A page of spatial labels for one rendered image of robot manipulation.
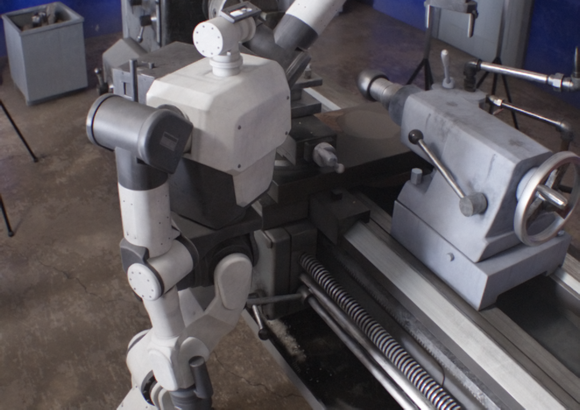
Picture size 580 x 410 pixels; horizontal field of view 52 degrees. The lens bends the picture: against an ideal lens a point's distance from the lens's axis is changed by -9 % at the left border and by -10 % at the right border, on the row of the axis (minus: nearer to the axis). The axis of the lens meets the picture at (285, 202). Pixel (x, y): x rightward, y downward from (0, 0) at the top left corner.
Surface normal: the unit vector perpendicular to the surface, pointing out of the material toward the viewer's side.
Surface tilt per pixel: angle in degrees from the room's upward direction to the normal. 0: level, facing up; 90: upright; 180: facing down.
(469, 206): 90
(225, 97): 45
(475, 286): 90
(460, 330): 36
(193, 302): 50
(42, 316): 0
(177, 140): 90
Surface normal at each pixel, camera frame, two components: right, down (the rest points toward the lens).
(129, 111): -0.19, -0.56
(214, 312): 0.48, 0.48
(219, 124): 0.24, 0.45
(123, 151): -0.52, 0.44
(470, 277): -0.87, 0.25
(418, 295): -0.49, -0.54
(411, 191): -0.75, -0.18
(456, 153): -0.84, 0.03
